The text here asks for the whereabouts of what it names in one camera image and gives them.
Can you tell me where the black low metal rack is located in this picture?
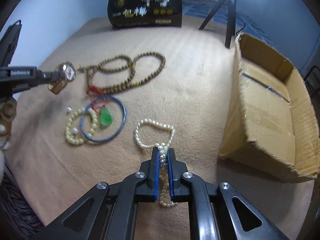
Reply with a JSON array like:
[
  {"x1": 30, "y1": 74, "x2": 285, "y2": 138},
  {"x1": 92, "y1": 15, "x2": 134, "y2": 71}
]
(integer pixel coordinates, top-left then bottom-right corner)
[{"x1": 304, "y1": 65, "x2": 319, "y2": 98}]

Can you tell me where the black gold snack bag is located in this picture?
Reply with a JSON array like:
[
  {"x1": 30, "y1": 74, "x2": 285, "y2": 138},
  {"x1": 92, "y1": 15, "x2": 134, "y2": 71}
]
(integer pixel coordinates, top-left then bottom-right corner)
[{"x1": 107, "y1": 0, "x2": 182, "y2": 28}]

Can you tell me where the red strap wristwatch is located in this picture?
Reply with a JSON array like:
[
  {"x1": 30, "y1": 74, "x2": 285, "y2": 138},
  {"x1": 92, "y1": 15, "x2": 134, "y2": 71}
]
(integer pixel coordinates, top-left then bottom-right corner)
[{"x1": 48, "y1": 61, "x2": 76, "y2": 95}]

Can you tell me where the green jade pendant red cord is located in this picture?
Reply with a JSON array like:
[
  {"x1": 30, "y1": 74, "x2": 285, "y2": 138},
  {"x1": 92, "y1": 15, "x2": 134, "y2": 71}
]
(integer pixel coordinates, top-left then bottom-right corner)
[{"x1": 86, "y1": 84, "x2": 115, "y2": 128}]

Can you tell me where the brown cardboard box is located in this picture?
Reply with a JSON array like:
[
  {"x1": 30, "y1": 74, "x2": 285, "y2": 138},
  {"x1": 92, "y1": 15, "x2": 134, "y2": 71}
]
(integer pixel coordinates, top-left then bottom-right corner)
[{"x1": 220, "y1": 33, "x2": 319, "y2": 183}]

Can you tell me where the cream bead bracelet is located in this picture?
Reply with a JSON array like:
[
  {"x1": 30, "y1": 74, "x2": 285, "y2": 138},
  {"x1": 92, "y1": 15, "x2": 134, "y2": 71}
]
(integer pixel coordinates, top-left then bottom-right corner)
[{"x1": 64, "y1": 107, "x2": 99, "y2": 145}]

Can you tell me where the blue bangle bracelet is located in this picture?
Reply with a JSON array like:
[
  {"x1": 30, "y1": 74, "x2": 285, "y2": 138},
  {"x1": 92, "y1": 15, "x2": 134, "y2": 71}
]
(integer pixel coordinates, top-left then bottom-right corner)
[{"x1": 80, "y1": 95, "x2": 127, "y2": 143}]

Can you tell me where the brown wooden bead necklace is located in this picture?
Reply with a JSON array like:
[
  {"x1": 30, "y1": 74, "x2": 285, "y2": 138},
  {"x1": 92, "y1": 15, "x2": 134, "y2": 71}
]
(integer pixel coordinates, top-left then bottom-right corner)
[{"x1": 77, "y1": 51, "x2": 166, "y2": 96}]

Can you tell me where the white pearl bracelet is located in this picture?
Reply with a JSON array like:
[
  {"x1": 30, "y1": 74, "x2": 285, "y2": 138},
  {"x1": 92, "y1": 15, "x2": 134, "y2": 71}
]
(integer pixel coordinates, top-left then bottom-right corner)
[{"x1": 134, "y1": 118, "x2": 179, "y2": 208}]

